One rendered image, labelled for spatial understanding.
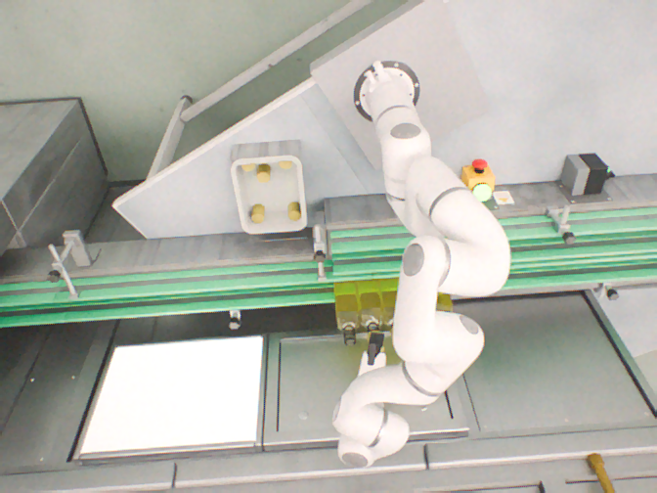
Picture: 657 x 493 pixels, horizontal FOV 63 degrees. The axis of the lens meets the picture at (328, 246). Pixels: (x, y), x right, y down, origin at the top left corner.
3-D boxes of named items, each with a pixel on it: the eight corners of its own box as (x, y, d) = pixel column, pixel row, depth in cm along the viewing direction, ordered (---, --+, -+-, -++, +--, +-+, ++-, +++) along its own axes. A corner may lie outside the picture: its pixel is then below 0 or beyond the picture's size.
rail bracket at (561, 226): (541, 213, 140) (560, 246, 130) (547, 189, 136) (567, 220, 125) (556, 212, 140) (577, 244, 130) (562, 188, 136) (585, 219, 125)
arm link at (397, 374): (447, 364, 95) (388, 428, 107) (382, 333, 94) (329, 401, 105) (448, 401, 88) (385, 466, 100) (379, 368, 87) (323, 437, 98)
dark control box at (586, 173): (558, 179, 149) (571, 196, 142) (565, 154, 144) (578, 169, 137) (589, 177, 149) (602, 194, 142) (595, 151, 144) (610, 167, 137)
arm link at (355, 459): (365, 427, 95) (412, 449, 96) (373, 379, 103) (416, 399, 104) (328, 462, 105) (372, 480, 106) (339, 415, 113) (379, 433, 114)
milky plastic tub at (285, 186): (245, 216, 151) (242, 235, 145) (232, 144, 137) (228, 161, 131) (307, 211, 151) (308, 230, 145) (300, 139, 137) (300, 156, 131)
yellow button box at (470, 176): (459, 187, 149) (465, 201, 143) (461, 162, 144) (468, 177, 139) (484, 185, 149) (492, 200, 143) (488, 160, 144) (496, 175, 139)
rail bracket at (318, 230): (315, 260, 146) (317, 292, 136) (310, 209, 135) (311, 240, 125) (327, 259, 146) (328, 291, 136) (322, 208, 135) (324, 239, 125)
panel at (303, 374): (114, 350, 150) (75, 466, 124) (111, 343, 148) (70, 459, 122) (438, 327, 150) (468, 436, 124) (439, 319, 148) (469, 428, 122)
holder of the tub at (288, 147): (248, 230, 155) (246, 246, 149) (233, 144, 138) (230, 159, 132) (308, 225, 155) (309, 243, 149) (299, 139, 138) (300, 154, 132)
